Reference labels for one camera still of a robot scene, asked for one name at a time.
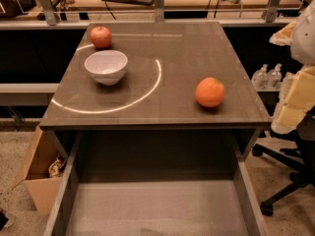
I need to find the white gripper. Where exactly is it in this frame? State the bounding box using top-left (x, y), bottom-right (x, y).
top-left (269, 0), bottom-right (315, 134)

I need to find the orange fruit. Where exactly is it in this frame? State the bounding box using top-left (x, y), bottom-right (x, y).
top-left (195, 77), bottom-right (225, 108)

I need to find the open grey top drawer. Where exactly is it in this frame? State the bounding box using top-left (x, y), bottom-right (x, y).
top-left (43, 130), bottom-right (270, 236)

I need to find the clear bottle right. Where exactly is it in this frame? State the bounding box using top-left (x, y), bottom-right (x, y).
top-left (266, 63), bottom-right (283, 89)

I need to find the clear bottle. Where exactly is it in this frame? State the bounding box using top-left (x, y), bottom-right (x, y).
top-left (251, 64), bottom-right (268, 89)
top-left (266, 63), bottom-right (283, 89)

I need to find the clear bottle left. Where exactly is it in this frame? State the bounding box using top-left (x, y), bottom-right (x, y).
top-left (251, 64), bottom-right (268, 89)

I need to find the black office chair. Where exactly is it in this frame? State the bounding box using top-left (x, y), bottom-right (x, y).
top-left (252, 110), bottom-right (315, 216)

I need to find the dark grey cabinet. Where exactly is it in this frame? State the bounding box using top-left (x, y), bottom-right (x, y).
top-left (40, 22), bottom-right (270, 153)

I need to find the white ceramic bowl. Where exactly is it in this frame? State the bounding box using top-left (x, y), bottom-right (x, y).
top-left (85, 50), bottom-right (128, 86)

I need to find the red apple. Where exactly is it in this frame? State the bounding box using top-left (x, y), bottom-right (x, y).
top-left (90, 27), bottom-right (112, 49)

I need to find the cardboard box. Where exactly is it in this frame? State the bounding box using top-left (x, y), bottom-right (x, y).
top-left (12, 127), bottom-right (61, 215)

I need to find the metal frame railing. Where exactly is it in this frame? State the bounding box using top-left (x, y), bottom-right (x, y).
top-left (0, 0), bottom-right (315, 30)

